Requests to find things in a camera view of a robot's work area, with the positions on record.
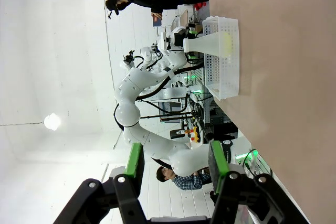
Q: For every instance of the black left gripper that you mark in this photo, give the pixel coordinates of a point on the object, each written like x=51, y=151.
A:
x=179, y=39

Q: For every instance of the white perforated plastic basket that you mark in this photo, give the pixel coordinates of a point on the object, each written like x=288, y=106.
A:
x=223, y=77

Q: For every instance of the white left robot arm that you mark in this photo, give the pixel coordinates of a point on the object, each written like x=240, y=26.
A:
x=157, y=140

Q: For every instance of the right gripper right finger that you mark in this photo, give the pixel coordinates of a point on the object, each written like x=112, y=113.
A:
x=218, y=166

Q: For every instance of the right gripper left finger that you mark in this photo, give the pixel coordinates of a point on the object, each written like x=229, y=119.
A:
x=135, y=161

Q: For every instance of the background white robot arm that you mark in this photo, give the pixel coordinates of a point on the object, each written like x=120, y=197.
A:
x=145, y=56

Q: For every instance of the emergency stop button box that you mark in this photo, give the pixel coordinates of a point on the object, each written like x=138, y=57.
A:
x=195, y=134

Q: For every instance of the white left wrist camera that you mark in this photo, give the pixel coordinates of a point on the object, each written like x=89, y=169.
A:
x=166, y=41

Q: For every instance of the translucent plastic conical flask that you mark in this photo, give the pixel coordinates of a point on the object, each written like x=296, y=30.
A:
x=210, y=44

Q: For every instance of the person in plaid shirt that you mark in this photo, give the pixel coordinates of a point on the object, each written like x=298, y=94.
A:
x=189, y=182

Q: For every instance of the round ceiling lamp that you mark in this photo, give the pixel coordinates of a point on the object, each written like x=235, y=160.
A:
x=52, y=121

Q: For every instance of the black camera tripod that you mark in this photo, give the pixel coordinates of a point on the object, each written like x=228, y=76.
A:
x=168, y=116

